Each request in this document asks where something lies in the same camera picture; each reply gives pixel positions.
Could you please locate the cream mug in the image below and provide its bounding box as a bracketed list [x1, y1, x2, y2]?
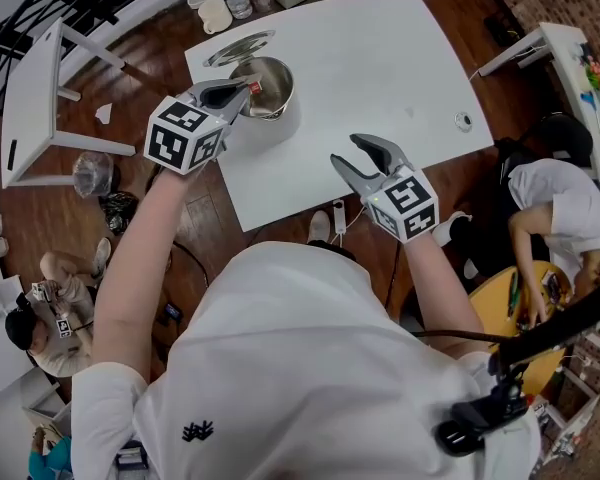
[197, 0, 234, 36]

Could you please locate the black chest camera mount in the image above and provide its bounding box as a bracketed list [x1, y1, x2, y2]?
[433, 276, 600, 458]

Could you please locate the white table with clutter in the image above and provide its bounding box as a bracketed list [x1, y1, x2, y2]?
[477, 21, 600, 185]

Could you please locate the white side table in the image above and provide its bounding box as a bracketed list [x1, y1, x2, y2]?
[0, 16, 137, 190]

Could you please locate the black plastic bag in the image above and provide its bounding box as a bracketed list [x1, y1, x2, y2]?
[97, 190, 140, 237]

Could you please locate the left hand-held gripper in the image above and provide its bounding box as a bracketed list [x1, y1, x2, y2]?
[143, 73, 261, 176]

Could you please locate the person's white shoe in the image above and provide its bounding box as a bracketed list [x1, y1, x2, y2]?
[306, 209, 332, 244]

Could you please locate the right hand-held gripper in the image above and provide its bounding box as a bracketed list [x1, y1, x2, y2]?
[329, 133, 441, 245]

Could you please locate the round yellow table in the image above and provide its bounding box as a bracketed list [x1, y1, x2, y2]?
[466, 259, 577, 395]

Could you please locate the person's right forearm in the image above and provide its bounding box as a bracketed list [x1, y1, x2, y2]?
[403, 227, 487, 357]

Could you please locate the white power strip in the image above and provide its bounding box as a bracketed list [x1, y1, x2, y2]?
[331, 198, 349, 236]

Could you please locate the steel teapot lid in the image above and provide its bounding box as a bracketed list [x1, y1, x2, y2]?
[202, 29, 278, 68]

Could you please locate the clear plastic bag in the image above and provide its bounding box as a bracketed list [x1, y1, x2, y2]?
[71, 150, 116, 200]

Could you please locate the black floor socket box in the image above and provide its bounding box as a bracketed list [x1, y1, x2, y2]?
[483, 13, 522, 48]

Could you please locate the black cable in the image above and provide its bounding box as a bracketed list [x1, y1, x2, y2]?
[411, 329, 507, 345]

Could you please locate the stainless steel teapot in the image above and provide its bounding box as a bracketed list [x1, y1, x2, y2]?
[227, 56, 302, 122]

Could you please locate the person's left forearm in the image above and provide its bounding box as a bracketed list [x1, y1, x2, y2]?
[91, 165, 209, 385]

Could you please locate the person's white shirt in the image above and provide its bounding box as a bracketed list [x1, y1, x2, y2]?
[69, 240, 542, 480]

